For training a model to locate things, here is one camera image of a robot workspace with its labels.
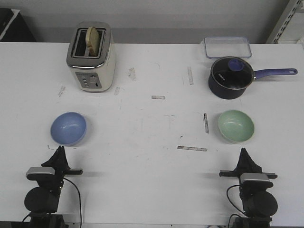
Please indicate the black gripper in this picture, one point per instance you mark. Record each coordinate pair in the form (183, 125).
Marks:
(52, 178)
(250, 167)

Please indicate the blue bowl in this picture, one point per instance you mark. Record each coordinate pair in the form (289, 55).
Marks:
(68, 128)

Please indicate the green bowl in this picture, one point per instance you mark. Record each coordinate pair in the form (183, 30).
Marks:
(236, 126)

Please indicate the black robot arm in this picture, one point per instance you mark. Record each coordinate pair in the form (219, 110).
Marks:
(258, 204)
(42, 201)

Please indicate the dark blue saucepan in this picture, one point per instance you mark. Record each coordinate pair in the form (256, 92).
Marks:
(229, 94)

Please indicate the glass pot lid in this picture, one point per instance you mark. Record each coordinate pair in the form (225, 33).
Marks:
(232, 73)

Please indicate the cream and chrome toaster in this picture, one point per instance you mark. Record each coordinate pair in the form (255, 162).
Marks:
(92, 74)

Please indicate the clear plastic food container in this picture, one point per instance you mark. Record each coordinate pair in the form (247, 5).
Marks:
(216, 47)

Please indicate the slice of toast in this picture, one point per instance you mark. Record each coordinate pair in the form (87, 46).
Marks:
(92, 39)

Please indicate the white slotted shelf upright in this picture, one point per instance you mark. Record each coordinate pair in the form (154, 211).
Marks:
(289, 29)

